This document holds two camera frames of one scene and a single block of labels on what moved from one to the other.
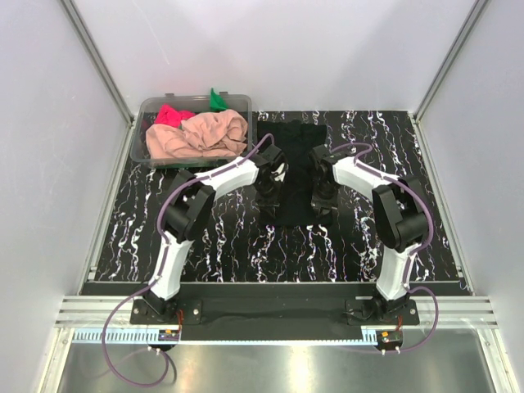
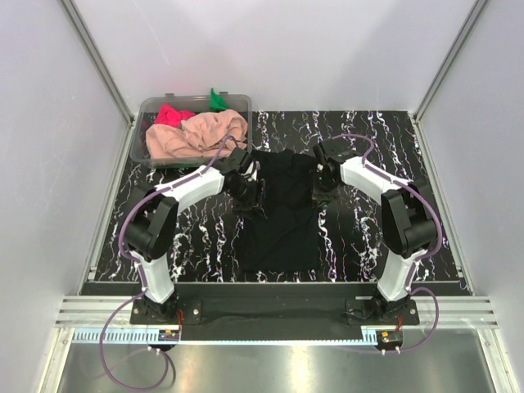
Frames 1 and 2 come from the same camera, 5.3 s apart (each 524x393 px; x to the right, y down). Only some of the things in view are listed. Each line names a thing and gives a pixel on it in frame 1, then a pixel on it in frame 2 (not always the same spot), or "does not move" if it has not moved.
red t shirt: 168,115 does not move
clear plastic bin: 191,130 does not move
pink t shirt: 217,133 does not move
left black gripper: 269,205 → 256,201
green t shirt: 217,104 does not move
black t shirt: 295,141 → 286,241
